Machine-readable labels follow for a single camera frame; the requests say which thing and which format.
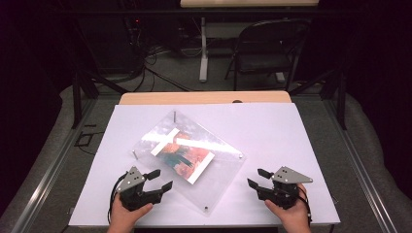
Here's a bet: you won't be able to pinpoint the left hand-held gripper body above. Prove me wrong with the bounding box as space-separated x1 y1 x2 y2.
116 166 163 213

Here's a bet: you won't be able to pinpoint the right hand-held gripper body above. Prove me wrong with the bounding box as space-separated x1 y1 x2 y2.
257 166 314 211

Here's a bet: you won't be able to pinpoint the clear acrylic picture frame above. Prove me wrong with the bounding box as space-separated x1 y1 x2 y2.
131 110 247 216

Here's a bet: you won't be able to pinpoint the painted picture card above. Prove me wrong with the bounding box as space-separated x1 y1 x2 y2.
150 127 216 185

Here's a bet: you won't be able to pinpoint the person's right hand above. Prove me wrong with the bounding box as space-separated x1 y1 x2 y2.
264 183 313 233

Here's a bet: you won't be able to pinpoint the person's left hand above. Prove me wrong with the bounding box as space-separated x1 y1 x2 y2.
107 193 154 233

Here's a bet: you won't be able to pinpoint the white table board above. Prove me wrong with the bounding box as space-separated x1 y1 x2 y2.
68 102 341 227

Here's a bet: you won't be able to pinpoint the light wooden table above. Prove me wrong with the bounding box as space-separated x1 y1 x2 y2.
119 90 292 106

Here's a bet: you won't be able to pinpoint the black metal stand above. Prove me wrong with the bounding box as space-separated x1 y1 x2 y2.
71 66 129 130
289 66 348 131

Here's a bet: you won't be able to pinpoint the black folding chair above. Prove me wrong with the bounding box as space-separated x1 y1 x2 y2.
224 18 311 92

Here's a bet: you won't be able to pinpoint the white-legged desk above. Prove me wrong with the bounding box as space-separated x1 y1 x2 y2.
180 0 321 83

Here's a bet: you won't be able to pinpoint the black computer tower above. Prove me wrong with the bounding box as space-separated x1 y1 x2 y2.
77 15 144 75

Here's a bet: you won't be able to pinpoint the aluminium floor rail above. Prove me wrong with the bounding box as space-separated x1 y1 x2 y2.
10 96 99 233
323 96 400 233

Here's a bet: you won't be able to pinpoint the black floor cables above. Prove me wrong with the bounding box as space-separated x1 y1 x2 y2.
127 43 192 93

